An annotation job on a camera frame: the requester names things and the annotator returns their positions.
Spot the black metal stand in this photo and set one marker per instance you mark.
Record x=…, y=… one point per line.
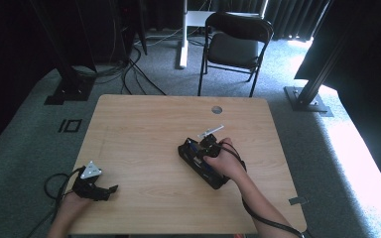
x=69, y=89
x=306, y=99

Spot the person's left hand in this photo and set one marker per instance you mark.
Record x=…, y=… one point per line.
x=73, y=203

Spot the person's right hand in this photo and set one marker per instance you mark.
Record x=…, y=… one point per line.
x=226, y=162

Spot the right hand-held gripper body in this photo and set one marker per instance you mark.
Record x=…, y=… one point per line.
x=210, y=147

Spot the black pencil case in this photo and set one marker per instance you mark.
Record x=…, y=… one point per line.
x=191, y=162

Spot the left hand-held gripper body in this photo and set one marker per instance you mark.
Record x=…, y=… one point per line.
x=86, y=186

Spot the black folding chair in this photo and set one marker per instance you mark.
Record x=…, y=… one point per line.
x=233, y=49

